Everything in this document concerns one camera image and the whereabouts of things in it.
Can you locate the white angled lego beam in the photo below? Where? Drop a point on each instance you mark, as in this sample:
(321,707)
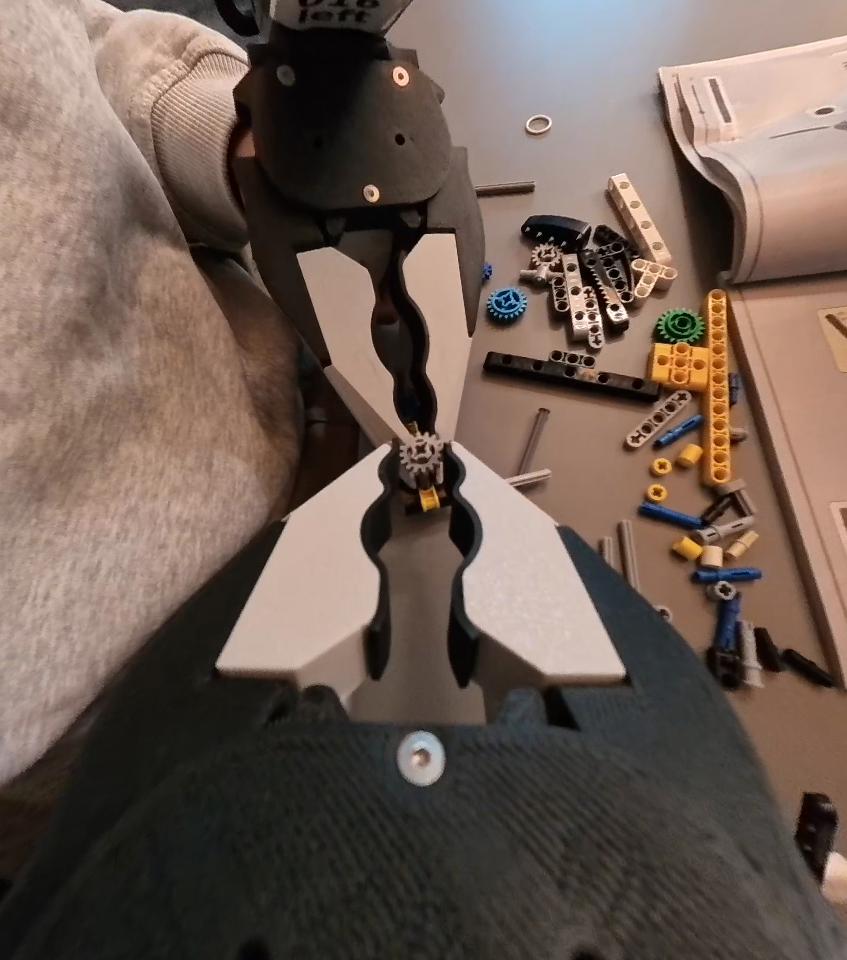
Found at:
(652,277)

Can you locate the pile of grey black beams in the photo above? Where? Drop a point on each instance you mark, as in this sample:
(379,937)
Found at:
(573,296)

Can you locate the green lego gear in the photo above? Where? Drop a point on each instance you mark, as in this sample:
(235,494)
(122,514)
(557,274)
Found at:
(680,326)

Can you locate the person's left forearm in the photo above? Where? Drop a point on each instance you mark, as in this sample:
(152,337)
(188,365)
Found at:
(191,112)

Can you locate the pile of small lego pins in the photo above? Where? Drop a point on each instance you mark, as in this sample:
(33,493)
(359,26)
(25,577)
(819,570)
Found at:
(723,574)

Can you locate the grey lego cross connector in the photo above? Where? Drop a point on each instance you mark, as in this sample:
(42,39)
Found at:
(531,276)

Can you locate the black lego subassembly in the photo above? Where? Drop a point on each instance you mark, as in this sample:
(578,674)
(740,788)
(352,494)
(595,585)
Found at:
(817,825)

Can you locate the large grey lego gear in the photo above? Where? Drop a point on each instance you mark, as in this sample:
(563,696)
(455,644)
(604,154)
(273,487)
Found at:
(545,257)

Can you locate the lego instruction booklet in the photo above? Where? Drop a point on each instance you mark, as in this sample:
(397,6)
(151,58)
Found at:
(806,187)

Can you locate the black yellow lego assembly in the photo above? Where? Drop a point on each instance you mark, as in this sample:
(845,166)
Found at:
(431,499)

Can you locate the small grey lego gear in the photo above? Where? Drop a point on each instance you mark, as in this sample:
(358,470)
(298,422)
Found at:
(421,454)

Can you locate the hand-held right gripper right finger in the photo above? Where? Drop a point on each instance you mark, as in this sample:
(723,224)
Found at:
(543,592)

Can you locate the short grey lego beam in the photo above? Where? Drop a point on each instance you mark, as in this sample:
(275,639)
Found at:
(572,358)

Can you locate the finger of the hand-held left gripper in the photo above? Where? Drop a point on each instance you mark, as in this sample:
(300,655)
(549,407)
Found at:
(341,322)
(444,315)

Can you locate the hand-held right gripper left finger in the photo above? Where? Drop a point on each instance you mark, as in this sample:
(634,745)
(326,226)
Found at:
(303,592)

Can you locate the long white lego beam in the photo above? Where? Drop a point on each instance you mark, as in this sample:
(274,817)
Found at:
(639,217)

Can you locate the long yellow lego beam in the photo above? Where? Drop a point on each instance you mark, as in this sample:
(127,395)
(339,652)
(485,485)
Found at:
(717,420)

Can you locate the thin grey lego liftarm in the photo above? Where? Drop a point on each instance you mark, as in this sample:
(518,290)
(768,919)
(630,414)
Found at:
(656,421)

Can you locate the yellow lego block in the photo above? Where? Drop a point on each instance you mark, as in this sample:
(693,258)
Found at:
(675,367)

